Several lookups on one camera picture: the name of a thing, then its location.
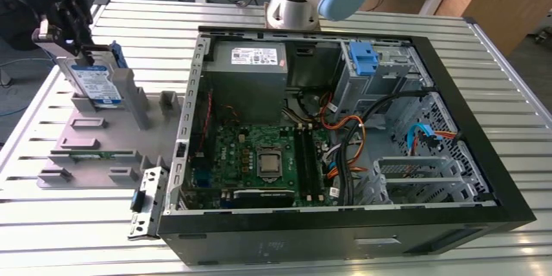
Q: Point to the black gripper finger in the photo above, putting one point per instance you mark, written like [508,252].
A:
[78,14]
[49,30]

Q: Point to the hard disk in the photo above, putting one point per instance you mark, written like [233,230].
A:
[96,82]

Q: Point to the black mesh waste bin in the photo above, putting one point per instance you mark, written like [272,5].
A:
[21,37]

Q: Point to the white floor box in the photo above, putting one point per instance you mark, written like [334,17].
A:
[5,77]

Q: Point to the grey parts rack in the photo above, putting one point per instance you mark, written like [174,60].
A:
[120,140]

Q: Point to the green RAM stick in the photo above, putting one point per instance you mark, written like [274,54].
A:
[92,155]

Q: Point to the grey power supply unit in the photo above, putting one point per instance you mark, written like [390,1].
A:
[241,95]

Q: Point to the green motherboard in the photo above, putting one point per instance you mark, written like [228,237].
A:
[232,146]

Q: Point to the silver CPU in socket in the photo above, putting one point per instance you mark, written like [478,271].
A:
[269,163]

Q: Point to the blue drive bay latch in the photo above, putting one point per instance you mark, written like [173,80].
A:
[364,59]

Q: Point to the black RAM slot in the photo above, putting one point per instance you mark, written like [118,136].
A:
[314,163]
[304,163]

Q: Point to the black graphics card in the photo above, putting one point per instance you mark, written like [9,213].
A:
[262,196]

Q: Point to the black PC case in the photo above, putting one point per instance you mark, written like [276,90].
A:
[301,237]

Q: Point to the wooden cabinet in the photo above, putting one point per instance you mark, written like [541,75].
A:
[508,4]

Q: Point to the black chair base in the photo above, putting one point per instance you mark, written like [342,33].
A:
[544,35]

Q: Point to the metal expansion slot bracket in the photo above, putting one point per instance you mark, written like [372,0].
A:
[150,188]

